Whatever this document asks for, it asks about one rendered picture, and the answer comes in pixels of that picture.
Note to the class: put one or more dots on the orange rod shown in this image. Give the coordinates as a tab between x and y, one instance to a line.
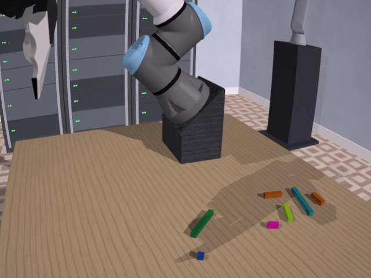
317	198
273	194

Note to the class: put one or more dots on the turquoise rod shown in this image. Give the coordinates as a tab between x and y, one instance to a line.
302	201

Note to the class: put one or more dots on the small magenta block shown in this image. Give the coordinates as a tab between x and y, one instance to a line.
273	225

